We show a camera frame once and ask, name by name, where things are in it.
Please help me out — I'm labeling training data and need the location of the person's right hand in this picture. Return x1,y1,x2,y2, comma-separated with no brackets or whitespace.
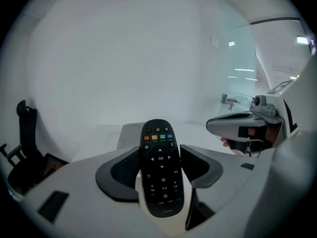
221,125,282,150

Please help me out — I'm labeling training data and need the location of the white desk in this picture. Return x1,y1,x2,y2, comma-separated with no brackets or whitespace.
71,121,248,164

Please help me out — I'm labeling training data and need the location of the black remote control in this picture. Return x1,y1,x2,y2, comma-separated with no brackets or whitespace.
139,119,185,219

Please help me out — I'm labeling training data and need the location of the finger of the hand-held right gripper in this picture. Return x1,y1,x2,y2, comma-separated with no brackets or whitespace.
206,114,268,150
210,111,254,117

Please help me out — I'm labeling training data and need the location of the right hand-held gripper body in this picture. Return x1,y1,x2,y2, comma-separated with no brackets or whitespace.
249,79,301,156

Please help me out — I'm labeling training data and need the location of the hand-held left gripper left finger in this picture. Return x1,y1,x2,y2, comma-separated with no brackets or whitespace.
22,146,159,238

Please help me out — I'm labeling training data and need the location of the frosted glass door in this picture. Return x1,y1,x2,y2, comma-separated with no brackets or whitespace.
223,25,259,124

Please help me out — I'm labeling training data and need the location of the black office chair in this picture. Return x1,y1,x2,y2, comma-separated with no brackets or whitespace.
0,99,70,196

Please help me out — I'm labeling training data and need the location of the metal door handle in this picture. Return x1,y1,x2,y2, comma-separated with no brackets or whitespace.
219,93,243,112

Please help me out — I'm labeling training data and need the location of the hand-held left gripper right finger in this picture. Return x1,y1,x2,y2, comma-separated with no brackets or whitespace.
179,144,260,238

